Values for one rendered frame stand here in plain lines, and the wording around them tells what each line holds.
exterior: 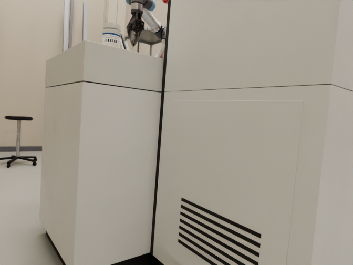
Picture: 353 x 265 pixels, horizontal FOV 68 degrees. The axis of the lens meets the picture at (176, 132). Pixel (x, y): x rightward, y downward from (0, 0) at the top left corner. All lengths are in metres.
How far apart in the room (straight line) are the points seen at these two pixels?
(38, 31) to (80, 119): 3.78
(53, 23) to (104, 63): 3.78
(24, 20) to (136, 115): 3.80
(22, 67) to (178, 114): 3.77
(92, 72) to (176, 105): 0.35
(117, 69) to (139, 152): 0.36
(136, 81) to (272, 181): 0.66
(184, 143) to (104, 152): 0.32
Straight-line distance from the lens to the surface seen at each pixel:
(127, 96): 1.09
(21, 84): 4.60
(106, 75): 1.06
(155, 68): 1.17
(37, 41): 4.70
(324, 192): 0.76
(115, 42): 1.11
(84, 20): 4.58
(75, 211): 1.09
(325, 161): 0.73
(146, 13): 2.09
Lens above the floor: 0.72
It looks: 4 degrees down
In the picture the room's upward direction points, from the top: 4 degrees clockwise
